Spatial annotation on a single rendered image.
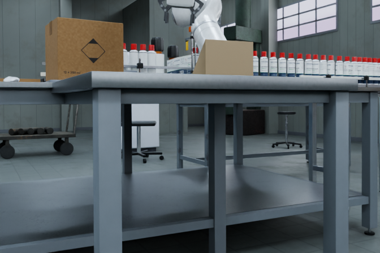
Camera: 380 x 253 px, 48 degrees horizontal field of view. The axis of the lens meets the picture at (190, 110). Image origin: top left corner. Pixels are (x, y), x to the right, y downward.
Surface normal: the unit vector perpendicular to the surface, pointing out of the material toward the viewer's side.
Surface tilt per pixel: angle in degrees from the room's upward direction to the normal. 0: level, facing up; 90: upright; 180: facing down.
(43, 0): 90
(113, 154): 90
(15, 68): 90
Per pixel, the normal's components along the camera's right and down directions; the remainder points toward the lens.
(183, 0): -0.11, 0.24
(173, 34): 0.44, 0.01
